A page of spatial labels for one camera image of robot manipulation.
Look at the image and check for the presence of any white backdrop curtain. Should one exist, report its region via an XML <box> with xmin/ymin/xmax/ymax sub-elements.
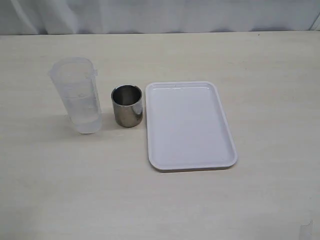
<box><xmin>0</xmin><ymin>0</ymin><xmax>320</xmax><ymax>35</ymax></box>

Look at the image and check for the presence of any stainless steel cup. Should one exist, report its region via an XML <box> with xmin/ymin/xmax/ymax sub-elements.
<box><xmin>110</xmin><ymin>84</ymin><xmax>143</xmax><ymax>128</ymax></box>

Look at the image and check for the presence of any clear plastic measuring jug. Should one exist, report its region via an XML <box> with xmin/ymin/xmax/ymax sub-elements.
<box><xmin>48</xmin><ymin>57</ymin><xmax>102</xmax><ymax>134</ymax></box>

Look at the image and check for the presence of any white rectangular plastic tray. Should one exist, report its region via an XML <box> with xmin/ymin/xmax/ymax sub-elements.
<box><xmin>145</xmin><ymin>81</ymin><xmax>238</xmax><ymax>172</ymax></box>

